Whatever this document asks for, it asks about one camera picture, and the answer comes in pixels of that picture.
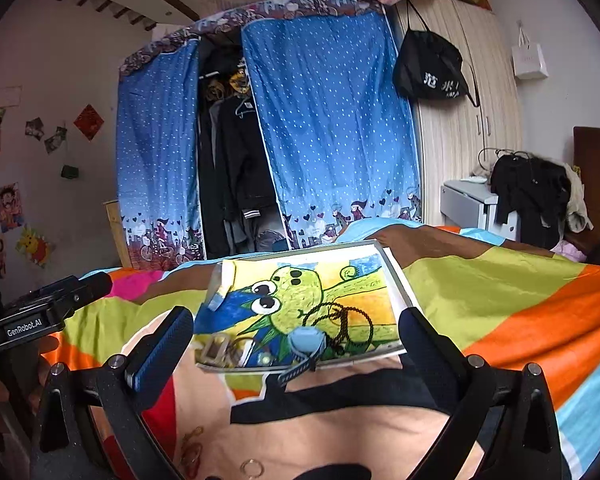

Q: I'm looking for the red string bracelet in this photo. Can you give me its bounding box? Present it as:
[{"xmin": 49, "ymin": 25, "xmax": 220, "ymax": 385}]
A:
[{"xmin": 178, "ymin": 424, "xmax": 207, "ymax": 480}]

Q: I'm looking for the black beaded necklace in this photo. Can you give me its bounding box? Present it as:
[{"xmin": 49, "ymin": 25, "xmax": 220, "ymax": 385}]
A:
[{"xmin": 301, "ymin": 301, "xmax": 376, "ymax": 357}]

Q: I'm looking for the silver ring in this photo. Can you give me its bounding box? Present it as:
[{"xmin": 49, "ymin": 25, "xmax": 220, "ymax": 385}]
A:
[{"xmin": 238, "ymin": 456, "xmax": 266, "ymax": 480}]

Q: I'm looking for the light blue wrist watch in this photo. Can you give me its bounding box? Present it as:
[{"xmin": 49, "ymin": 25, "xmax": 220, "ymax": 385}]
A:
[{"xmin": 277, "ymin": 326, "xmax": 327, "ymax": 387}]

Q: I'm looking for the person's left hand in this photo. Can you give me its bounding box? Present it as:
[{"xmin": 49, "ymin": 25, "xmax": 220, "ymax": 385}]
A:
[{"xmin": 0, "ymin": 335, "xmax": 59, "ymax": 434}]

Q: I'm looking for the cartoon character poster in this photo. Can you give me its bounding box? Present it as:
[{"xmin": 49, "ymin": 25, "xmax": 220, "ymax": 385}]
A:
[{"xmin": 0, "ymin": 183, "xmax": 24, "ymax": 233}]

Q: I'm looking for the painted cardboard box tray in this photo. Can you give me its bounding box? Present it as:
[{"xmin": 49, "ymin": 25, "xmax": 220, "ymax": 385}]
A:
[{"xmin": 194, "ymin": 240, "xmax": 418, "ymax": 374}]

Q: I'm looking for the white small cabinet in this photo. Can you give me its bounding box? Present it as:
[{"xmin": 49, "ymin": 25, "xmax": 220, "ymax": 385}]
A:
[{"xmin": 440, "ymin": 177, "xmax": 520, "ymax": 242}]

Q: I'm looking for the dark hanging jacket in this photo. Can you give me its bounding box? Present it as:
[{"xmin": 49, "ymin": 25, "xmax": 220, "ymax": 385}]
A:
[{"xmin": 197, "ymin": 44, "xmax": 286, "ymax": 259}]

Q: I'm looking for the pile of dark clothes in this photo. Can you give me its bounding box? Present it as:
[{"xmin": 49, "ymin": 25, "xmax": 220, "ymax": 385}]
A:
[{"xmin": 490, "ymin": 152, "xmax": 594, "ymax": 249}]

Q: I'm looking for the beige wooden wardrobe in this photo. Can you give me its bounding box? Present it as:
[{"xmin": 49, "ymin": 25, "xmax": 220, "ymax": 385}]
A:
[{"xmin": 391, "ymin": 0, "xmax": 524, "ymax": 226}]

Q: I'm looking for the blue fabric wardrobe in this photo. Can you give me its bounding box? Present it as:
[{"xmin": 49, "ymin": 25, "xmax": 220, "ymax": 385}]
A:
[{"xmin": 116, "ymin": 0, "xmax": 422, "ymax": 270}]

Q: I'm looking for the white paper gift bag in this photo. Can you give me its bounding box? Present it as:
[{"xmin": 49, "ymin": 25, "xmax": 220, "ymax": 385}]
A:
[{"xmin": 512, "ymin": 21, "xmax": 548, "ymax": 80}]

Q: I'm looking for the yellow bear wall sticker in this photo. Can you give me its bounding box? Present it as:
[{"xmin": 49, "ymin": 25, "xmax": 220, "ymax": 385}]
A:
[{"xmin": 16, "ymin": 226, "xmax": 54, "ymax": 268}]

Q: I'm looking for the red square wall decoration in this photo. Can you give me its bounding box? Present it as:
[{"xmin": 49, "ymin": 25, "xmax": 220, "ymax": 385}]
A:
[{"xmin": 73, "ymin": 104, "xmax": 104, "ymax": 141}]

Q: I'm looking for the black drawstring bag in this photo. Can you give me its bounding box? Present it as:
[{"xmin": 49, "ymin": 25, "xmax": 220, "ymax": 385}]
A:
[{"xmin": 392, "ymin": 0, "xmax": 480, "ymax": 107}]

